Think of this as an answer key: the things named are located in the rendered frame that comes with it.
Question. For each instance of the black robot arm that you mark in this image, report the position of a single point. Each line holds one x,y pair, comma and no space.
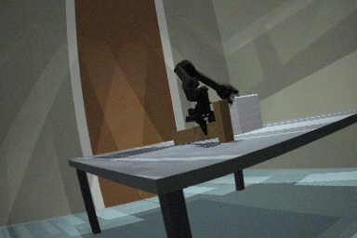
189,77

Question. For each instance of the brown wooden board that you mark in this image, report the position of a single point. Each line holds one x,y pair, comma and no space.
193,134

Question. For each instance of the brown wooden post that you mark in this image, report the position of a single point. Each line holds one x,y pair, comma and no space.
223,121

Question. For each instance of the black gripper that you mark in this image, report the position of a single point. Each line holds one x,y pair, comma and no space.
204,108

